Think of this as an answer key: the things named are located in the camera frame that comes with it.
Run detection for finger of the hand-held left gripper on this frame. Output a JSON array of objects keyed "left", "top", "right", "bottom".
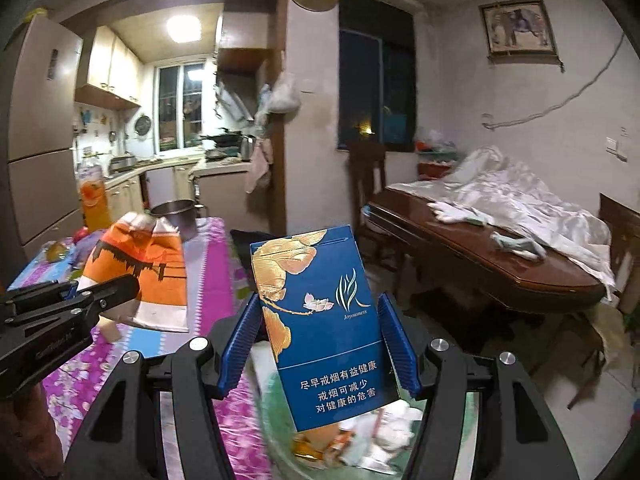
[{"left": 0, "top": 275, "right": 141, "bottom": 328}]

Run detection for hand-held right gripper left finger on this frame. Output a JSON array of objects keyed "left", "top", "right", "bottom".
[{"left": 62, "top": 292, "right": 263, "bottom": 480}]

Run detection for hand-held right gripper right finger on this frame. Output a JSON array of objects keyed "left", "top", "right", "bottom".
[{"left": 377, "top": 292, "right": 588, "bottom": 480}]

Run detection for orange packet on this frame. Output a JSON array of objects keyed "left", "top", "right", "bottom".
[{"left": 75, "top": 211, "right": 190, "bottom": 333}]

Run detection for blue cigarette box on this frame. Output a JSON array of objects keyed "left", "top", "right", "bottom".
[{"left": 250, "top": 225, "right": 405, "bottom": 433}]

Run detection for green trash bin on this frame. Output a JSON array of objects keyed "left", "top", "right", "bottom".
[{"left": 250, "top": 345, "right": 476, "bottom": 480}]

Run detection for gold cigarette box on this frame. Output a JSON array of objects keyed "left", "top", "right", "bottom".
[{"left": 292, "top": 432, "right": 351, "bottom": 462}]

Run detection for person's left forearm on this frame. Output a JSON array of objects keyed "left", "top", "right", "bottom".
[{"left": 0, "top": 380, "right": 68, "bottom": 480}]

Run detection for floral printed tablecloth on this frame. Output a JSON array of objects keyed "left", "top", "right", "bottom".
[{"left": 7, "top": 217, "right": 273, "bottom": 480}]

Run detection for crumpled white tissue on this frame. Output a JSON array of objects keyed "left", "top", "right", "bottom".
[{"left": 372, "top": 404, "right": 427, "bottom": 467}]

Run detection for orange juice bottle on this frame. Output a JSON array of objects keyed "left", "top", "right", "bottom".
[{"left": 76, "top": 152, "right": 112, "bottom": 233}]

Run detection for steel pot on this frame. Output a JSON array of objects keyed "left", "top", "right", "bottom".
[{"left": 150, "top": 199, "right": 208, "bottom": 243}]

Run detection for brown wooden table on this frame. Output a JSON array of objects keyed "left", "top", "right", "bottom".
[{"left": 367, "top": 187, "right": 608, "bottom": 311}]

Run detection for beige kitchen base cabinets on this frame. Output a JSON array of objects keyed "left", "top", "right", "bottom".
[{"left": 105, "top": 157, "right": 251, "bottom": 216}]

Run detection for white glove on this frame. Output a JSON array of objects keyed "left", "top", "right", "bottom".
[{"left": 427, "top": 200, "right": 493, "bottom": 226}]

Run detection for grey sock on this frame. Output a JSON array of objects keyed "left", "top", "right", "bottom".
[{"left": 490, "top": 232, "right": 546, "bottom": 261}]

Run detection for grey refrigerator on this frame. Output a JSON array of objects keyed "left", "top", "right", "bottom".
[{"left": 5, "top": 12, "right": 86, "bottom": 261}]

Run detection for wooden chair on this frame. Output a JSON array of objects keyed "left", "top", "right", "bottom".
[{"left": 347, "top": 140, "right": 388, "bottom": 231}]

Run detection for hanging pink towel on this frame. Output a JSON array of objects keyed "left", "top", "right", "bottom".
[{"left": 245, "top": 137, "right": 275, "bottom": 195}]

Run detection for black wok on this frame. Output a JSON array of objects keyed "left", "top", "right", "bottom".
[{"left": 200, "top": 132, "right": 241, "bottom": 148}]

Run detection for red plastic basket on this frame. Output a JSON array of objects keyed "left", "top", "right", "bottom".
[{"left": 416, "top": 140, "right": 458, "bottom": 181}]

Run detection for kitchen window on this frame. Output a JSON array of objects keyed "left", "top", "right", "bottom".
[{"left": 152, "top": 60, "right": 218, "bottom": 156}]

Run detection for white sheet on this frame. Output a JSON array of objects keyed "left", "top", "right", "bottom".
[{"left": 387, "top": 146, "right": 616, "bottom": 301}]

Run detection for hanging white plastic bag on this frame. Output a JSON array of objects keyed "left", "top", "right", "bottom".
[{"left": 265, "top": 72, "right": 302, "bottom": 113}]

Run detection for dark window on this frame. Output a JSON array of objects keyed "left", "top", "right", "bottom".
[{"left": 337, "top": 0, "right": 416, "bottom": 152}]

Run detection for ceiling light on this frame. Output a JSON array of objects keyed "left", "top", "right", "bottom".
[{"left": 166, "top": 12, "right": 201, "bottom": 43}]

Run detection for framed picture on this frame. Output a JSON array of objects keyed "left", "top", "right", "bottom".
[{"left": 479, "top": 0, "right": 558, "bottom": 58}]

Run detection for beige kitchen wall cabinets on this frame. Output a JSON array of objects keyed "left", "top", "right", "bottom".
[{"left": 75, "top": 25, "right": 143, "bottom": 111}]

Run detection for white wall cable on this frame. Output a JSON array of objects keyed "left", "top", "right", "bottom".
[{"left": 482, "top": 35, "right": 623, "bottom": 131}]

